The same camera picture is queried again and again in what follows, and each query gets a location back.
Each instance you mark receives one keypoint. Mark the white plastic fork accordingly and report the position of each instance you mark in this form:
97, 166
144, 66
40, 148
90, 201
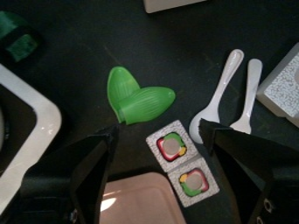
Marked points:
222, 90

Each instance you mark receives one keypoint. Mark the green and black toy piece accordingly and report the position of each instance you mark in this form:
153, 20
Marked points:
22, 46

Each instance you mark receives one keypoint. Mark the square toy sushi piece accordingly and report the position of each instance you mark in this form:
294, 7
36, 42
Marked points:
194, 182
172, 145

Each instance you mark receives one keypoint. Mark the grey toy cube with hole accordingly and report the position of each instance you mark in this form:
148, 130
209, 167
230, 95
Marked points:
168, 5

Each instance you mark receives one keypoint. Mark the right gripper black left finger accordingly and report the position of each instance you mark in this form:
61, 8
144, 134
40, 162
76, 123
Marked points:
58, 180

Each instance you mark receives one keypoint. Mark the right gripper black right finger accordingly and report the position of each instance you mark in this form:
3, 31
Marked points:
257, 169

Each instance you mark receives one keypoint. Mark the pink square plate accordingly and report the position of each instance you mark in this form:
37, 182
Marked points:
145, 201

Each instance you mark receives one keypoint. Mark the green toy corn husk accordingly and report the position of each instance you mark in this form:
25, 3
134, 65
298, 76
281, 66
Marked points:
145, 105

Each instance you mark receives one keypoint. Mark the pale rectangular toy tray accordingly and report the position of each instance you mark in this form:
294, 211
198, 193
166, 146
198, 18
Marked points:
48, 122

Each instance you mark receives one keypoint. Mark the white plastic spoon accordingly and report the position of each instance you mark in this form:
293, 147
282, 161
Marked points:
252, 93

